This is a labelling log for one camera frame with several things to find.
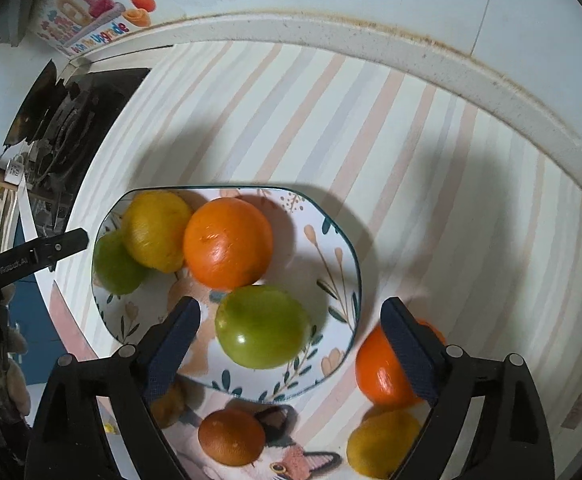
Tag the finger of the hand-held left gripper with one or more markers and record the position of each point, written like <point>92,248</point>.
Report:
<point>63,244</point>

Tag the white mug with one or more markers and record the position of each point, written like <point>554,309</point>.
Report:
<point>15,169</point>

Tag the blue kitchen cabinet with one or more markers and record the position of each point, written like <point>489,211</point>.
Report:
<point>36,320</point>

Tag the person's left hand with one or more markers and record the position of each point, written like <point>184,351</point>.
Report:
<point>18,390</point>

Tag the colourful wall sticker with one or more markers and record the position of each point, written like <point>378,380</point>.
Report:
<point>86,10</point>

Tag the striped cat print mat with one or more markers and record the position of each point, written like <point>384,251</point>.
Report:
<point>371,135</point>

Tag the green apple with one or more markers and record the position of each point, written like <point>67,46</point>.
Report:
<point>261,327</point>
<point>113,265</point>

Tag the yellow citrus fruit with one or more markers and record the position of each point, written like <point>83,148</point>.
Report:
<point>156,232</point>
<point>378,445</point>

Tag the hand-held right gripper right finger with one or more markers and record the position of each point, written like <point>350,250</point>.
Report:
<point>411,355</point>

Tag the black gas stove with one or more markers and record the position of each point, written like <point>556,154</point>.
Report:
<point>81,110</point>

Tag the reddish brown orange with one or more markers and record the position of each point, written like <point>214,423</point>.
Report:
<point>231,437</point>

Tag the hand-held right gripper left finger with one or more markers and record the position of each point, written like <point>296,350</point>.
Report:
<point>173,355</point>

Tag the floral ceramic plate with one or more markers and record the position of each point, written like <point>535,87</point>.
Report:
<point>331,280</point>

